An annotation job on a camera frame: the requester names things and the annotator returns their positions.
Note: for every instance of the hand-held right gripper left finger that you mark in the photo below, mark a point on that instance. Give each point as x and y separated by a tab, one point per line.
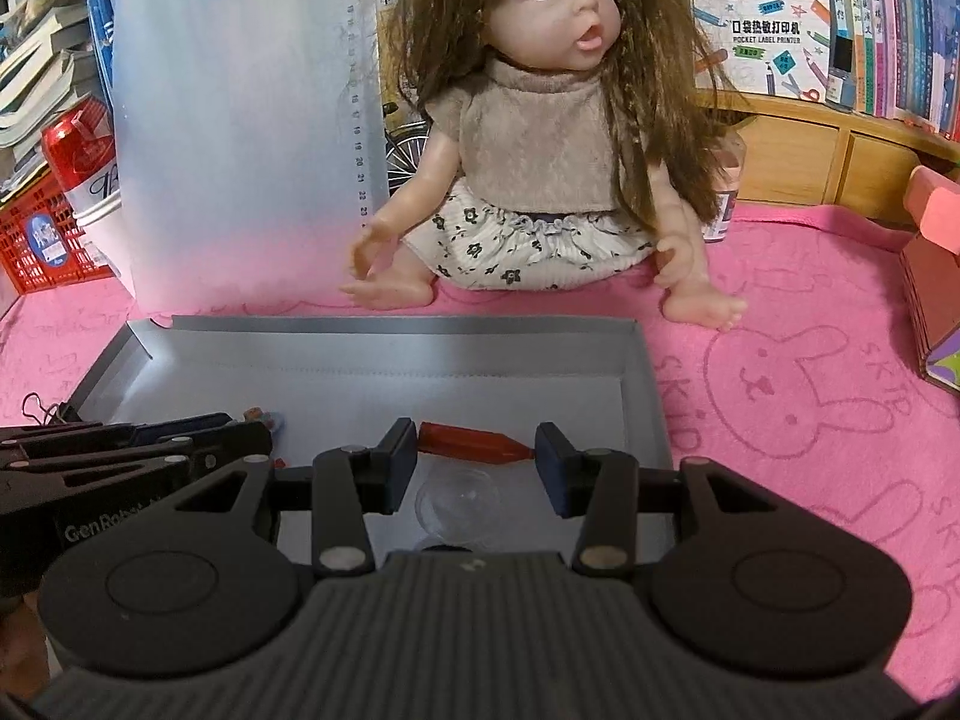
402	465

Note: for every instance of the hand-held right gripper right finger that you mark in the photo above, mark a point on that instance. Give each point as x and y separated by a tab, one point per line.
551	469

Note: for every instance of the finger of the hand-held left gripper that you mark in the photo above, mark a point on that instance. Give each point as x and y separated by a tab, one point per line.
225	450
180	427

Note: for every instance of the blue hair clip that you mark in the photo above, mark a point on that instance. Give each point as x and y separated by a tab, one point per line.
266	418

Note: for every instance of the clear plastic funnel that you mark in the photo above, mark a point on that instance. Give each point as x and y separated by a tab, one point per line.
457	502

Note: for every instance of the red plastic tube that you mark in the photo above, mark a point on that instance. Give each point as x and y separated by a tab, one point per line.
472	444

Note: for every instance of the grey cardboard box with lid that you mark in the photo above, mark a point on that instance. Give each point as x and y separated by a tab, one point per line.
300	375

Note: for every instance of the black binder clip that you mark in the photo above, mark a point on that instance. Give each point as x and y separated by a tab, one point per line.
45	409

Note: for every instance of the white paper cup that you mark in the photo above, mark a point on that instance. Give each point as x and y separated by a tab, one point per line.
105	240

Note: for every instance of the red plastic basket with sticker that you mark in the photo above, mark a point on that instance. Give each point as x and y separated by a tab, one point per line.
37	240

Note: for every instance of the pink bunny-print cloth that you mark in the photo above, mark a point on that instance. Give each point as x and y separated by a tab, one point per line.
787	427

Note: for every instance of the red drink can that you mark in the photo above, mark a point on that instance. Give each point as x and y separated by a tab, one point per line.
79	150

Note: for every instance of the black miniature bicycle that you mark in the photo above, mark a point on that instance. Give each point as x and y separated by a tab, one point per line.
405	154

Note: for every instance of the small white-label bottle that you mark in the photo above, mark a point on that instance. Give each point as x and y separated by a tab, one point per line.
724	202

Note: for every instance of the long-haired baby doll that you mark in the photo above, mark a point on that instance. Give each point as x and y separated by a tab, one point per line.
540	127

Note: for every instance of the stack of lying books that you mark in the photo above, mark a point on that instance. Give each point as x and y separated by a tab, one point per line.
41	52

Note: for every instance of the blue upright books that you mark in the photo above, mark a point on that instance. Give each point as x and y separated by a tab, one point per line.
101	30

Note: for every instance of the wooden drawer organizer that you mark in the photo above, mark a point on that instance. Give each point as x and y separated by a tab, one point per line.
825	157

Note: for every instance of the pink phone stand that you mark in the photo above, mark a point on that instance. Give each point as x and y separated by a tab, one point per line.
934	277

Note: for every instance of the white pencil-print carton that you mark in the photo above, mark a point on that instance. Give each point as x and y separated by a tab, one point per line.
772	30

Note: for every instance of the row of upright books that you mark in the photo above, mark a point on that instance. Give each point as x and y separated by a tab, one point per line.
885	22

